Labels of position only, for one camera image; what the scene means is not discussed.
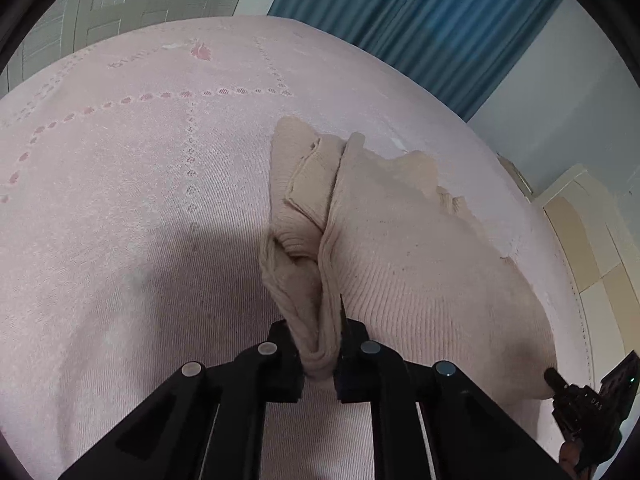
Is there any beige knitted sweater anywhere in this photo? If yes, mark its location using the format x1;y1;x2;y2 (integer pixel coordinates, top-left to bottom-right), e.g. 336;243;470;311
259;116;558;401

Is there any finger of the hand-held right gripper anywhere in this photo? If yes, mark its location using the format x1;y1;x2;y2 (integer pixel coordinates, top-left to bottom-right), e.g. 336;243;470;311
544;367;576;401

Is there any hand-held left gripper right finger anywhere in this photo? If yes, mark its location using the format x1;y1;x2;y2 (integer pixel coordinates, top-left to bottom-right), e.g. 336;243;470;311
331;294;572;480

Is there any white wardrobe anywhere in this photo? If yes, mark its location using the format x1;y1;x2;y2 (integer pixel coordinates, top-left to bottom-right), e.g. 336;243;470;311
0;0;261;96

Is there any cream wooden headboard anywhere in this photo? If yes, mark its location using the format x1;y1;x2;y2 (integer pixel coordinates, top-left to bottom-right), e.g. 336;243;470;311
497;155;640;361

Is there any blue curtain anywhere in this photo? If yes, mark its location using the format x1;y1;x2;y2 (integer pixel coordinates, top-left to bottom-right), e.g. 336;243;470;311
267;0;568;123

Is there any pink patterned bed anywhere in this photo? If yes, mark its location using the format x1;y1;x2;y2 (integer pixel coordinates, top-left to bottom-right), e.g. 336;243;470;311
0;15;596;480

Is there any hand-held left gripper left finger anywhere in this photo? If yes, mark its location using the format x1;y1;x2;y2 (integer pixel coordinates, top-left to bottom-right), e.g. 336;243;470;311
57;319;306;480

